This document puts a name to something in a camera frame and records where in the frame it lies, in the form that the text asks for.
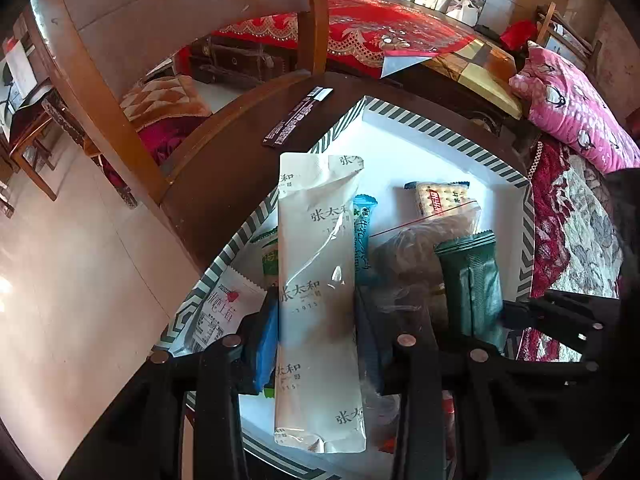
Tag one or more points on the pink penguin pillow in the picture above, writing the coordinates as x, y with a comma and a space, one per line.
562, 102

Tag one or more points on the framed wedding photo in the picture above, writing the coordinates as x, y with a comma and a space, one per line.
467, 12

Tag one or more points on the floral red white blanket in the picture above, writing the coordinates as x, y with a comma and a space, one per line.
576, 248

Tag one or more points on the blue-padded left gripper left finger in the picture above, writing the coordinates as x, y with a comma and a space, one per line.
140, 434

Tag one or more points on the clear bag of brown snacks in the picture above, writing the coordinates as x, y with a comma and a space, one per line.
408, 270

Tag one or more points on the green striped white box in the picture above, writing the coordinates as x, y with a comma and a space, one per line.
399, 147

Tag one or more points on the white green-edged biscuit packet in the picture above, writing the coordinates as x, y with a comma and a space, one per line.
267, 242

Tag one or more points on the light blue sachima packet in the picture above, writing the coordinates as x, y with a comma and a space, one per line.
364, 205

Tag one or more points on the red gold patterned cloth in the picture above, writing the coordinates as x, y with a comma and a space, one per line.
362, 34

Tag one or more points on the clear zip bag of dates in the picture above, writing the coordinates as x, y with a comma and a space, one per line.
382, 413

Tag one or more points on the dark wooden side table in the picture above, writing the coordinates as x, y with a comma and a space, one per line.
218, 188

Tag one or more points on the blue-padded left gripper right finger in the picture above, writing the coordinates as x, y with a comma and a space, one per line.
460, 402

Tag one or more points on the wooden chair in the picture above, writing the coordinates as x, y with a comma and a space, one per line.
98, 49

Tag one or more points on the white red-lettered sachet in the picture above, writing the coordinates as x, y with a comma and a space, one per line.
232, 299

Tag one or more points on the checked brown seat cushion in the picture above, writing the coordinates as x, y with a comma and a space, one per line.
162, 98

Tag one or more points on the black remote control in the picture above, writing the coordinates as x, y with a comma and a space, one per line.
278, 135

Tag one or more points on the green snack packet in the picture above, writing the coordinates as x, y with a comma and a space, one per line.
472, 287

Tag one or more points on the long white tea packet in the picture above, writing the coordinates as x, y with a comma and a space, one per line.
317, 387

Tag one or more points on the colourful cracker packet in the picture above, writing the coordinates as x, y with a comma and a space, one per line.
435, 199

